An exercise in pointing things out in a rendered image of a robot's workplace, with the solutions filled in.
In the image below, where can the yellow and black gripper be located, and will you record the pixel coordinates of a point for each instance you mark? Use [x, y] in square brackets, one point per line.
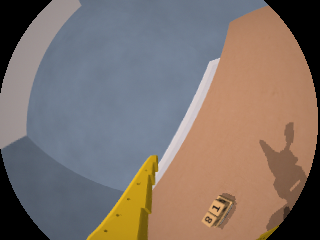
[128, 220]

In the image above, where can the tan cube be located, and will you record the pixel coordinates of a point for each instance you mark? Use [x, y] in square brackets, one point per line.
[219, 207]
[211, 219]

